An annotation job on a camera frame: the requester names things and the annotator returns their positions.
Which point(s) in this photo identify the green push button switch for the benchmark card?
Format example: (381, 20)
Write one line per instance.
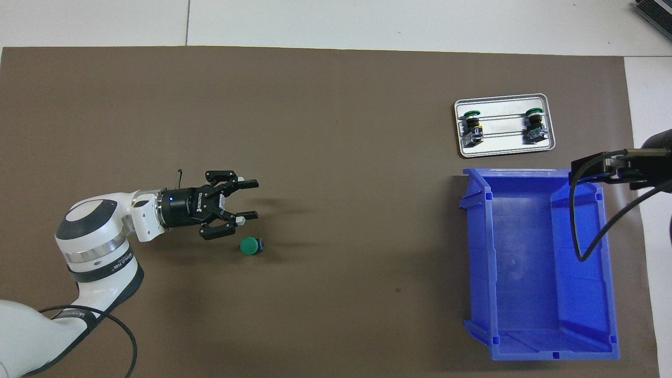
(534, 134)
(473, 131)
(249, 245)

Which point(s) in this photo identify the grey metal tray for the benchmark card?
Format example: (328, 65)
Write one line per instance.
(504, 147)

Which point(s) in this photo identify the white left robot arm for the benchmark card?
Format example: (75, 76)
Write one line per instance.
(94, 236)

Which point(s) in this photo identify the blue plastic storage bin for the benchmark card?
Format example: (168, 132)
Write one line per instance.
(525, 283)

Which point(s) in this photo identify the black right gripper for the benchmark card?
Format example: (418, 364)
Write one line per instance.
(656, 157)

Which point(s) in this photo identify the grey ribbed device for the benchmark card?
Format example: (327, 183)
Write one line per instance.
(656, 11)

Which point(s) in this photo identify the brown table mat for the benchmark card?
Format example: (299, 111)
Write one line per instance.
(210, 94)

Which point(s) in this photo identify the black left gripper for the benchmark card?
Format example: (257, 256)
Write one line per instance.
(184, 207)

